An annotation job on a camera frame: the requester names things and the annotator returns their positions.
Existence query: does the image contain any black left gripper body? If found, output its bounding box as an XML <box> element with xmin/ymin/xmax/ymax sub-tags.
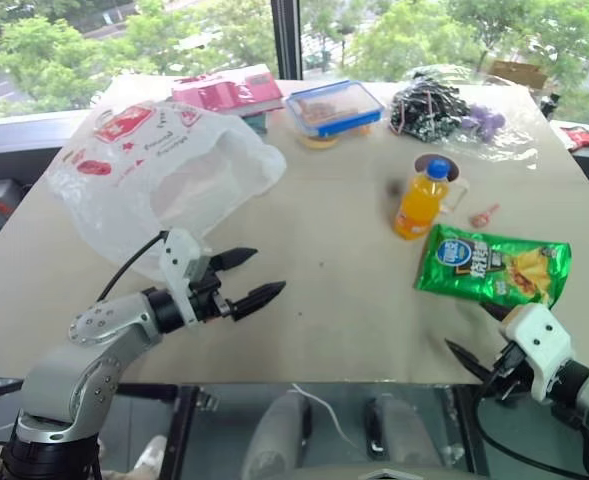
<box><xmin>188</xmin><ymin>257</ymin><xmax>238</xmax><ymax>322</ymax></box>

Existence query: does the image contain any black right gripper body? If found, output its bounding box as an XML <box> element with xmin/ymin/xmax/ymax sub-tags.
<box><xmin>482</xmin><ymin>341</ymin><xmax>539</xmax><ymax>402</ymax></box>

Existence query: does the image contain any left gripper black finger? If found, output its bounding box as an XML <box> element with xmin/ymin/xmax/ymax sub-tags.
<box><xmin>231</xmin><ymin>280</ymin><xmax>288</xmax><ymax>322</ymax></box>
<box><xmin>208</xmin><ymin>246</ymin><xmax>260</xmax><ymax>275</ymax></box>

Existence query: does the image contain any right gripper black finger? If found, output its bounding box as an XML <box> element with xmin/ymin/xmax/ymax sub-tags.
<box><xmin>443</xmin><ymin>338</ymin><xmax>494</xmax><ymax>387</ymax></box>
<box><xmin>478</xmin><ymin>300</ymin><xmax>514</xmax><ymax>326</ymax></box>

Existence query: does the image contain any white red-printed plastic bag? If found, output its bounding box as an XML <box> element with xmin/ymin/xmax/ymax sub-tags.
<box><xmin>46</xmin><ymin>99</ymin><xmax>288</xmax><ymax>281</ymax></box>

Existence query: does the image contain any green chip bag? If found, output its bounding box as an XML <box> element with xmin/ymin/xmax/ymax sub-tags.
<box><xmin>413</xmin><ymin>223</ymin><xmax>573</xmax><ymax>309</ymax></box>

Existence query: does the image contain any grey rounded shape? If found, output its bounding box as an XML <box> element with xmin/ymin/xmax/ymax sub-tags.
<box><xmin>240</xmin><ymin>389</ymin><xmax>314</xmax><ymax>480</ymax></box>
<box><xmin>363</xmin><ymin>394</ymin><xmax>446</xmax><ymax>472</ymax></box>

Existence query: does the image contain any small pink wrapped candy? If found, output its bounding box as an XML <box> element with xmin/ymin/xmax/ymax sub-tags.
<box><xmin>468</xmin><ymin>201</ymin><xmax>502</xmax><ymax>228</ymax></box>

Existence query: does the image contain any small clear plastic item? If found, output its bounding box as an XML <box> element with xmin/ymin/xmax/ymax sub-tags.
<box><xmin>440</xmin><ymin>178</ymin><xmax>471</xmax><ymax>215</ymax></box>

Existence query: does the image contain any orange juice bottle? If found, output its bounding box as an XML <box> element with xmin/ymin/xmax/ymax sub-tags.
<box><xmin>392</xmin><ymin>156</ymin><xmax>451</xmax><ymax>243</ymax></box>

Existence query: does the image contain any green book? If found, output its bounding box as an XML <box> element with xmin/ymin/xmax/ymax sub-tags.
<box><xmin>243</xmin><ymin>112</ymin><xmax>270</xmax><ymax>135</ymax></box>

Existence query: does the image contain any yellow round plate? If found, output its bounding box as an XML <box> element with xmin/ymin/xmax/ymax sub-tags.
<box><xmin>295</xmin><ymin>127</ymin><xmax>374</xmax><ymax>151</ymax></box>

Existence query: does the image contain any brown round disc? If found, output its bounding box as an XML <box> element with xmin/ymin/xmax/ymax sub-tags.
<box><xmin>413</xmin><ymin>153</ymin><xmax>461</xmax><ymax>184</ymax></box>

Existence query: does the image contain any pink box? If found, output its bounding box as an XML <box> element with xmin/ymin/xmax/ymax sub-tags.
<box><xmin>170</xmin><ymin>63</ymin><xmax>286</xmax><ymax>119</ymax></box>

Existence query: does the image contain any clear plastic bag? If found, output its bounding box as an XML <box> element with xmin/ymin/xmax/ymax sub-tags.
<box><xmin>388</xmin><ymin>64</ymin><xmax>541</xmax><ymax>162</ymax></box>

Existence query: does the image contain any blue-lidded clear food container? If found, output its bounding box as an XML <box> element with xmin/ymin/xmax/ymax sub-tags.
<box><xmin>283</xmin><ymin>79</ymin><xmax>387</xmax><ymax>141</ymax></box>

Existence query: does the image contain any red packet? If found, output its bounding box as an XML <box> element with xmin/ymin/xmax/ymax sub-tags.
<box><xmin>558</xmin><ymin>125</ymin><xmax>589</xmax><ymax>152</ymax></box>

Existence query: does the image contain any purple toy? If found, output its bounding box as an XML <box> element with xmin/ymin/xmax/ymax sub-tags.
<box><xmin>460</xmin><ymin>101</ymin><xmax>508</xmax><ymax>142</ymax></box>

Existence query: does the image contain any small black device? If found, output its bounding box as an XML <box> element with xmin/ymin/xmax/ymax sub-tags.
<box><xmin>540</xmin><ymin>91</ymin><xmax>561</xmax><ymax>122</ymax></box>

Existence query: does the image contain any black and white bundle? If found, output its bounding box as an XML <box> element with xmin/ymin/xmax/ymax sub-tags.
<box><xmin>388</xmin><ymin>67</ymin><xmax>471</xmax><ymax>142</ymax></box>

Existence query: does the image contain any brown cardboard box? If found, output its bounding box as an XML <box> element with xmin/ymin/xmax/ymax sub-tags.
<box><xmin>487</xmin><ymin>59</ymin><xmax>551</xmax><ymax>92</ymax></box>

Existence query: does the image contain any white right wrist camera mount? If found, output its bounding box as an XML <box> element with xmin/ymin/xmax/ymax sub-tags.
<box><xmin>498</xmin><ymin>302</ymin><xmax>576</xmax><ymax>404</ymax></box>

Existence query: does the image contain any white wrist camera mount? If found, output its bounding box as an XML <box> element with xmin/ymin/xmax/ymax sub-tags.
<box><xmin>158</xmin><ymin>228</ymin><xmax>213</xmax><ymax>327</ymax></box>
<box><xmin>498</xmin><ymin>302</ymin><xmax>576</xmax><ymax>404</ymax></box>

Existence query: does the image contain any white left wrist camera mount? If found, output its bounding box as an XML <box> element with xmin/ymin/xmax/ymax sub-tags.
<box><xmin>158</xmin><ymin>228</ymin><xmax>213</xmax><ymax>327</ymax></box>

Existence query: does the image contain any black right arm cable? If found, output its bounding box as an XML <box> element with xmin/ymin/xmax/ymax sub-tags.
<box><xmin>473</xmin><ymin>382</ymin><xmax>589</xmax><ymax>480</ymax></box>

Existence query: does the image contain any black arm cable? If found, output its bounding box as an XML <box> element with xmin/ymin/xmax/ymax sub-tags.
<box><xmin>96</xmin><ymin>230</ymin><xmax>168</xmax><ymax>302</ymax></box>
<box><xmin>473</xmin><ymin>382</ymin><xmax>589</xmax><ymax>480</ymax></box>

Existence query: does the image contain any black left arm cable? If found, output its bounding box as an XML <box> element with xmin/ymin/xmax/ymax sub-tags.
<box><xmin>96</xmin><ymin>230</ymin><xmax>168</xmax><ymax>302</ymax></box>

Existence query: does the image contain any thin white cable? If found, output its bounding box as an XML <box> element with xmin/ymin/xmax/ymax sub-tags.
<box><xmin>290</xmin><ymin>381</ymin><xmax>361</xmax><ymax>450</ymax></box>

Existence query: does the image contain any black window frame post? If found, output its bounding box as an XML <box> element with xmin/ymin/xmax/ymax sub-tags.
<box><xmin>269</xmin><ymin>0</ymin><xmax>305</xmax><ymax>82</ymax></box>

